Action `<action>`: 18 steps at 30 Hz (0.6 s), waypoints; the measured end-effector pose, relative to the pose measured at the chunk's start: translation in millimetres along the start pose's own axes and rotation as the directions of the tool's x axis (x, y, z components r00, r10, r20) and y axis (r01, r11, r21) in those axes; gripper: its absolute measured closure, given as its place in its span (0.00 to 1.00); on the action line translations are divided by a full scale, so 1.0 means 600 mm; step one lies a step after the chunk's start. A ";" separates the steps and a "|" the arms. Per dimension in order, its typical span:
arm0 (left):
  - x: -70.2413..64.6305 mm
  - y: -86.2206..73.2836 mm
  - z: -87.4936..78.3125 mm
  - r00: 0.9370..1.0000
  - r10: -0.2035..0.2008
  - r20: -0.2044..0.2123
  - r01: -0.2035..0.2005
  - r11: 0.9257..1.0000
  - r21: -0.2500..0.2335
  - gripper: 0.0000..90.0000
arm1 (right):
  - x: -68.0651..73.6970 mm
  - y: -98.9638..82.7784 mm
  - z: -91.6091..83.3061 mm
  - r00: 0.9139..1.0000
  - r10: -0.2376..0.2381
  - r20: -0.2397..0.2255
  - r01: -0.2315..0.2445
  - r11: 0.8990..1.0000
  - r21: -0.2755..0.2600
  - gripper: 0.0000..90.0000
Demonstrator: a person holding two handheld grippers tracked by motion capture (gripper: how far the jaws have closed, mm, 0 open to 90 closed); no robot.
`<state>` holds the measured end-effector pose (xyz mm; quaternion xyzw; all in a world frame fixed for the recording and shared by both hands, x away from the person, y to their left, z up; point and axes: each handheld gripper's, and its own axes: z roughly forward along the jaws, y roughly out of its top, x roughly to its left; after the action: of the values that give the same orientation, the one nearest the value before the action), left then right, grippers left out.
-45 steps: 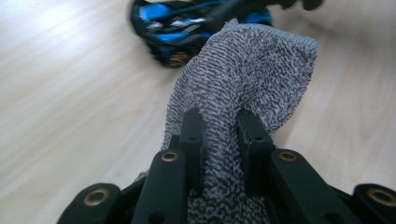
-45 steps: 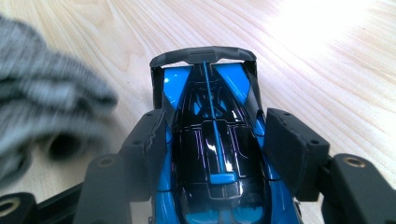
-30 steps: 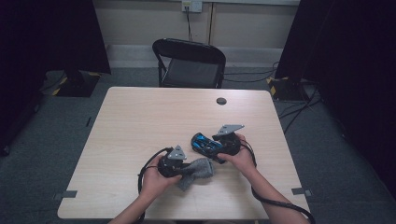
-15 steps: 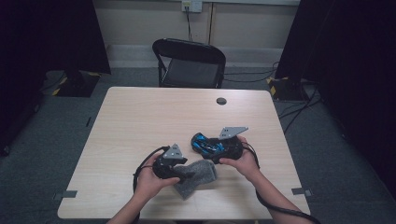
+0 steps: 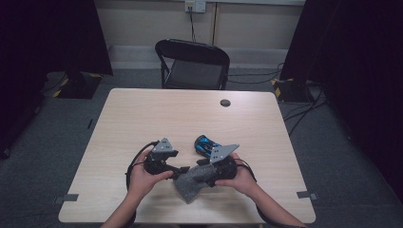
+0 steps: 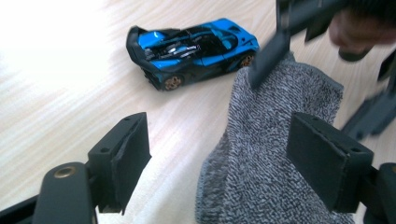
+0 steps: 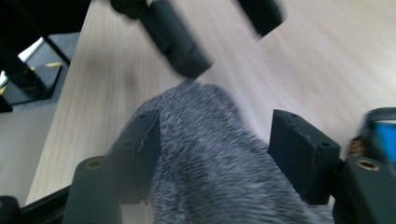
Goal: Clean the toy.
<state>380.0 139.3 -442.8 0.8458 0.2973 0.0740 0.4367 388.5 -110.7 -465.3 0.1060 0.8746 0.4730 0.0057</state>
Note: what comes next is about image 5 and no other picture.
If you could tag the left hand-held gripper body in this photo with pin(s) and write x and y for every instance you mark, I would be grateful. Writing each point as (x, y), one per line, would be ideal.
(158, 161)

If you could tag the gray tape mark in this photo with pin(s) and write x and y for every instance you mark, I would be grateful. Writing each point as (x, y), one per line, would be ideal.
(68, 198)
(305, 194)

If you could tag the white wall outlet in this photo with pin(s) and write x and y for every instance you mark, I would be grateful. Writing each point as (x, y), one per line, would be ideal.
(195, 5)

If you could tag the black folding chair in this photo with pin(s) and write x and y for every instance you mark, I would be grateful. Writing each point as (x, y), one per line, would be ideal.
(193, 72)

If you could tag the person's left hand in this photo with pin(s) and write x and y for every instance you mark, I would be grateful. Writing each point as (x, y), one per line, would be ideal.
(142, 182)

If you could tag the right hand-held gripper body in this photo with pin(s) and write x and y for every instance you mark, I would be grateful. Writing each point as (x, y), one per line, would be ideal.
(226, 169)

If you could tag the blue and black toy car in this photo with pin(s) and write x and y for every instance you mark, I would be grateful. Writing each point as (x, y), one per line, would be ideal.
(204, 146)

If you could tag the black stand base yellow stripes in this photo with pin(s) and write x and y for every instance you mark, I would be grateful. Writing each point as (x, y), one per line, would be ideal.
(290, 90)
(79, 87)

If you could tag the gray fuzzy cloth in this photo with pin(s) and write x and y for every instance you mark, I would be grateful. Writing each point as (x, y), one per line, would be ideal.
(191, 185)

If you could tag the person's right hand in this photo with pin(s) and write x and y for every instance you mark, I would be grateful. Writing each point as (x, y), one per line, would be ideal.
(242, 180)

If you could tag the black curtain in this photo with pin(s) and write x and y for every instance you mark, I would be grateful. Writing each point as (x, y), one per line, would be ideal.
(358, 63)
(47, 38)

